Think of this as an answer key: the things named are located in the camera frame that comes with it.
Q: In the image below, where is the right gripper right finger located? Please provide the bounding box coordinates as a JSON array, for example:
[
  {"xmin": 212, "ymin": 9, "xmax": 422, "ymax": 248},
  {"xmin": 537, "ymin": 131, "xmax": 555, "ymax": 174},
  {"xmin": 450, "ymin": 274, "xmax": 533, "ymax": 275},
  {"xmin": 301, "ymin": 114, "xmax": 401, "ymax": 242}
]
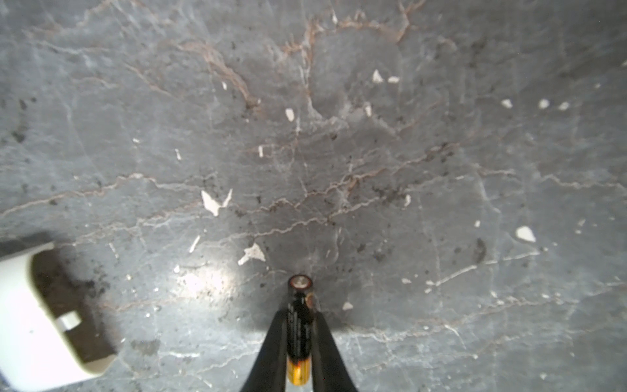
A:
[{"xmin": 311, "ymin": 312, "xmax": 358, "ymax": 392}]

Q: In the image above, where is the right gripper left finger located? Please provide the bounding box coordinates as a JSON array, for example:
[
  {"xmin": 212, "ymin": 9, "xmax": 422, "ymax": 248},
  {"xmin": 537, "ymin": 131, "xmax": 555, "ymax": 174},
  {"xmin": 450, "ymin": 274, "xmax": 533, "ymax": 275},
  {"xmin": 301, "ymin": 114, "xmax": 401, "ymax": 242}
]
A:
[{"xmin": 240, "ymin": 310, "xmax": 287, "ymax": 392}]

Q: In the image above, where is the gold black AAA battery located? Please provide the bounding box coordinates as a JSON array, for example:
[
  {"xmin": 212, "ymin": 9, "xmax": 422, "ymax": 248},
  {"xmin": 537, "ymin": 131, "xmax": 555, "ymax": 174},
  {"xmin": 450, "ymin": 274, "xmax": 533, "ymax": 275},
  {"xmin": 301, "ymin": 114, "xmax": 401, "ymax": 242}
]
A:
[{"xmin": 287, "ymin": 274, "xmax": 315, "ymax": 386}]

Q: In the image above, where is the white battery cover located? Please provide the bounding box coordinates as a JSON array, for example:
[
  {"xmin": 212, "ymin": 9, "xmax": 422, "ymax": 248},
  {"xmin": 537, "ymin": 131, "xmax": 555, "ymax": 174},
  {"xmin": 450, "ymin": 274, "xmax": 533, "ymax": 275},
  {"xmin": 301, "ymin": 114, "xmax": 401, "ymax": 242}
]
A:
[{"xmin": 1, "ymin": 243, "xmax": 117, "ymax": 391}]

